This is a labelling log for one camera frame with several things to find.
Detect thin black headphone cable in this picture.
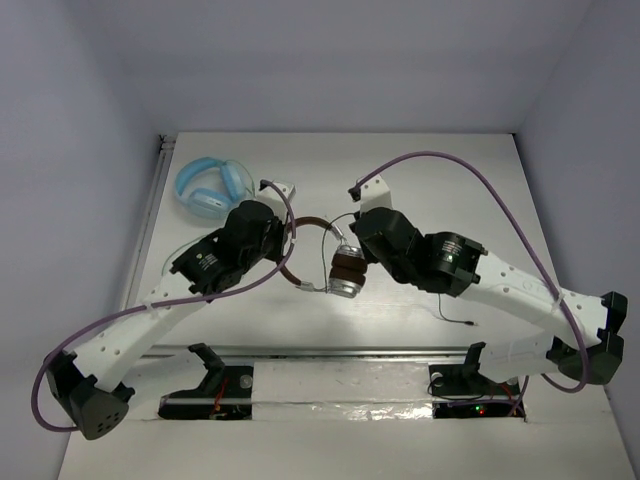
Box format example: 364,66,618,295
319,212,480,329

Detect brown silver headphones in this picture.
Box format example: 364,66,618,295
280,213,368,299

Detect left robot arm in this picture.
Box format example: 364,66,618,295
37,199,296,440

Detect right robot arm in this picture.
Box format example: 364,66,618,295
350,207,628,393

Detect light blue headphones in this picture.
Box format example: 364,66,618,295
174,157,255,221

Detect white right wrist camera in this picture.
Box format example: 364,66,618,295
348,174,393,214

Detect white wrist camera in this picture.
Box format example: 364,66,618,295
348,174,393,214
256,180,296,215

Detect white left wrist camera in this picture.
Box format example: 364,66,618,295
256,180,296,215

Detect thin green headphone cable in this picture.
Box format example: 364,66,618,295
160,159,259,276

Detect aluminium rail frame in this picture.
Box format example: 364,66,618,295
118,134,177,309

